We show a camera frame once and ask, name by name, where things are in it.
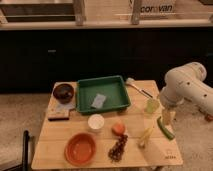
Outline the yellow banana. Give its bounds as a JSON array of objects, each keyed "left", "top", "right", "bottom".
[{"left": 138, "top": 127, "right": 153, "bottom": 148}]

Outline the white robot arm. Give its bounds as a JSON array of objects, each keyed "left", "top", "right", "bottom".
[{"left": 159, "top": 62, "right": 213, "bottom": 125}]

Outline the orange red bowl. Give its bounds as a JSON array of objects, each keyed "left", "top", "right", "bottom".
[{"left": 64, "top": 133, "right": 96, "bottom": 166}]

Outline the dark brown bowl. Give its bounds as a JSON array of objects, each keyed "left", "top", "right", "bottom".
[{"left": 53, "top": 83, "right": 74, "bottom": 104}]

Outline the light green cup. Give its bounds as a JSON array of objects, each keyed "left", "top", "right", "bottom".
[{"left": 145, "top": 98, "right": 160, "bottom": 114}]

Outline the green cucumber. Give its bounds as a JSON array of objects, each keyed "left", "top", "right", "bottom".
[{"left": 157, "top": 117, "right": 175, "bottom": 140}]

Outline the orange fruit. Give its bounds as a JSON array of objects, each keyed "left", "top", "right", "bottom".
[{"left": 111, "top": 122, "right": 126, "bottom": 136}]

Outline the green plastic tray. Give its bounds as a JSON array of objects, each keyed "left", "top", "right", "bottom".
[{"left": 76, "top": 75, "right": 131, "bottom": 115}]

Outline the bunch of dark grapes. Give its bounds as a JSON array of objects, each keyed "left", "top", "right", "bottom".
[{"left": 108, "top": 135, "right": 128, "bottom": 162}]

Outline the grey sponge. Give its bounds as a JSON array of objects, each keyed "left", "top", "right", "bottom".
[{"left": 92, "top": 94, "right": 106, "bottom": 109}]

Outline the white cup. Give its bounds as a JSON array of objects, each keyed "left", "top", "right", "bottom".
[{"left": 88, "top": 114, "right": 105, "bottom": 131}]

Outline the grey cloth piece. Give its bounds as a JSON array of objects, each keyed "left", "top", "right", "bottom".
[{"left": 56, "top": 102, "right": 75, "bottom": 110}]

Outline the cardboard box with lettering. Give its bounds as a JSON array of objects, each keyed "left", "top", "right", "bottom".
[{"left": 140, "top": 0, "right": 176, "bottom": 14}]

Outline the wooden block eraser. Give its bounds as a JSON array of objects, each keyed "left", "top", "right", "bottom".
[{"left": 47, "top": 111, "right": 69, "bottom": 121}]

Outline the black chair frame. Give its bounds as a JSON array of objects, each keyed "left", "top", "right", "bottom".
[{"left": 0, "top": 130, "right": 30, "bottom": 171}]

